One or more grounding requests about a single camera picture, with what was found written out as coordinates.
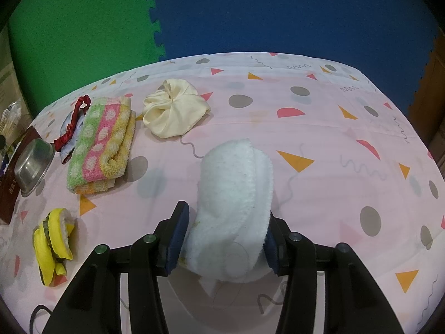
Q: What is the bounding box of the yellow grey soft slipper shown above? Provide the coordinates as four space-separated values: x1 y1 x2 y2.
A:
33 208 75 286

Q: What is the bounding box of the blue foam mat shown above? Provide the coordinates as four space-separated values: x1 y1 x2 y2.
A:
149 0 438 111

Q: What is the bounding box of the cream satin scrunchie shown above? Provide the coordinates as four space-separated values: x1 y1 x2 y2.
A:
143 78 211 139

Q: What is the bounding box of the green foam mat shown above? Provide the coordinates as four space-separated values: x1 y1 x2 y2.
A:
8 0 165 116

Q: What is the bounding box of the stainless steel bowl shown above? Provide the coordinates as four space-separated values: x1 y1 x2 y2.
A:
14 138 56 198

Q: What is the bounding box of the pink patterned tablecloth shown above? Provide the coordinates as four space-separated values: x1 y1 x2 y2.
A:
1 53 444 333

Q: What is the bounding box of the white towel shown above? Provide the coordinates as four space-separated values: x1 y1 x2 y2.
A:
181 139 274 283

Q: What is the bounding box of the green pink striped towel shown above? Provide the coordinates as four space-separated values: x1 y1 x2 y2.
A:
66 96 136 195

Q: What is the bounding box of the red scrunchie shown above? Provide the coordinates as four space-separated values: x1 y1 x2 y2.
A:
54 95 91 152

